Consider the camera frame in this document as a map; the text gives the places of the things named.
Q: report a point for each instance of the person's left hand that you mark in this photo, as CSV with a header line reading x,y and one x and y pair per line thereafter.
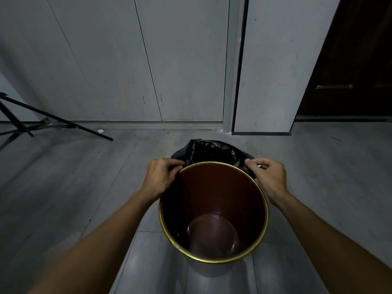
x,y
159,179

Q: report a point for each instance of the person's right hand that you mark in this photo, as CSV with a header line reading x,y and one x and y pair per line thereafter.
x,y
272,180

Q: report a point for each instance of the person's right thumb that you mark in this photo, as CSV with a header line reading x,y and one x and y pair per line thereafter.
x,y
255,174

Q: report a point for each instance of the person's left thumb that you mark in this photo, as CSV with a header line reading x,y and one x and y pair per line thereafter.
x,y
176,172

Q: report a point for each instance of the black plastic garbage bag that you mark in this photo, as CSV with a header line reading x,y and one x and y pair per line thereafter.
x,y
211,151

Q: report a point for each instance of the person's right forearm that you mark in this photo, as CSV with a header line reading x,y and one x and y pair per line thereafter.
x,y
330,244

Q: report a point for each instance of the person's left forearm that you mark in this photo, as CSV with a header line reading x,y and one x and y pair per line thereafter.
x,y
101,241

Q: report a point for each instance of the brown gold-rimmed trash bin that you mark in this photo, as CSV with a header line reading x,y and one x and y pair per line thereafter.
x,y
214,211

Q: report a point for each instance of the black tripod stand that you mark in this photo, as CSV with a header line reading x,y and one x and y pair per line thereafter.
x,y
36,114

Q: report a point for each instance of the dark wooden door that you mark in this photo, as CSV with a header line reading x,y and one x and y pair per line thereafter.
x,y
352,58

